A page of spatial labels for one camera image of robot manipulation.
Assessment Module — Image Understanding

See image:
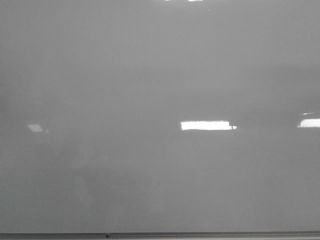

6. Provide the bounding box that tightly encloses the grey aluminium whiteboard frame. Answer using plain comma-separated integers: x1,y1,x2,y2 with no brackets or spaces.
0,231,320,240

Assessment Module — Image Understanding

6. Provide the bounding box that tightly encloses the white whiteboard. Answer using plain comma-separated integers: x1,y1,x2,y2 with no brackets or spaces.
0,0,320,233

